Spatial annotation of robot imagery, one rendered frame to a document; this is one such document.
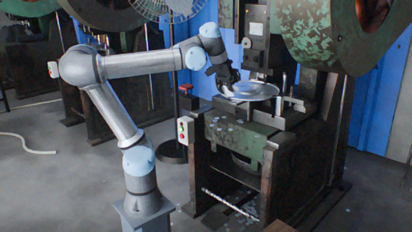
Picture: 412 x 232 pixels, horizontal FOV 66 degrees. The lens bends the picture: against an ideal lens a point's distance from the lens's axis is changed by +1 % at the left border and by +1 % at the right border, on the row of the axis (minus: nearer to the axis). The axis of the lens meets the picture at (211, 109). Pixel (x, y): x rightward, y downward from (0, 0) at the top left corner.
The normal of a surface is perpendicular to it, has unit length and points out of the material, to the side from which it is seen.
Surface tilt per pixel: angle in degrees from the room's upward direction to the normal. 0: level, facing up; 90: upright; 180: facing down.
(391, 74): 90
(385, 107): 90
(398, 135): 90
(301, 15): 113
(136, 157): 8
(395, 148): 90
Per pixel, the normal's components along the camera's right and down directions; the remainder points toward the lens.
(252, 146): -0.69, 0.28
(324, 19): -0.61, 0.65
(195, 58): 0.22, 0.36
